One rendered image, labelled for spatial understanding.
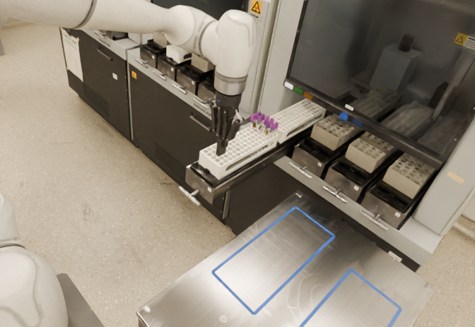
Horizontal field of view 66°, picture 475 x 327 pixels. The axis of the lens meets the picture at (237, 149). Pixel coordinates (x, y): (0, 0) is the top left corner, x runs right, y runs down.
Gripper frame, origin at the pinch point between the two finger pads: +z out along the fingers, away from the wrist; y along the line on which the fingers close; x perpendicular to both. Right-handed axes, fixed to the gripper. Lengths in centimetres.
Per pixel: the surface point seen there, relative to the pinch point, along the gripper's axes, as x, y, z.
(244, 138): -12.7, 1.1, 3.5
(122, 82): -32, 112, 39
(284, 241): 7.6, -34.0, 8.0
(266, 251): 13.8, -32.9, 8.0
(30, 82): -17, 229, 90
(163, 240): -5, 36, 90
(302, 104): -49.3, 2.6, 3.6
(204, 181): 7.9, -1.8, 9.7
